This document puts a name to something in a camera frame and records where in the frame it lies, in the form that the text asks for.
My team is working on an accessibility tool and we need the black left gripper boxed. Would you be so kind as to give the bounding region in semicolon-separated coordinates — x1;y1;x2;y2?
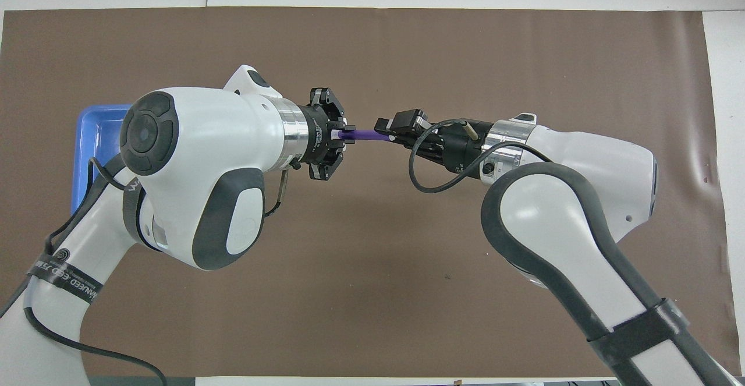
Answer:
299;87;356;182

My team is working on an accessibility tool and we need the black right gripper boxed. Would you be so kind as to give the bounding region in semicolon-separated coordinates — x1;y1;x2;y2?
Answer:
374;108;494;175

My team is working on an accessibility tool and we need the purple marker pen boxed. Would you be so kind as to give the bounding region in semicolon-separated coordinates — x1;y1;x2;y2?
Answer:
338;128;392;144

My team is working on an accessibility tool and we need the brown paper table mat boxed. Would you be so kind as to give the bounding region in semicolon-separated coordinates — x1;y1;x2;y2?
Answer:
0;6;741;378

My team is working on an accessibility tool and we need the blue plastic tray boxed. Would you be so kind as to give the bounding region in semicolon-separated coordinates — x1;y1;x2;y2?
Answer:
70;104;136;215

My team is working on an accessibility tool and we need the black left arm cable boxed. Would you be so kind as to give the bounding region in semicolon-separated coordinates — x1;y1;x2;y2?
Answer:
0;156;171;386

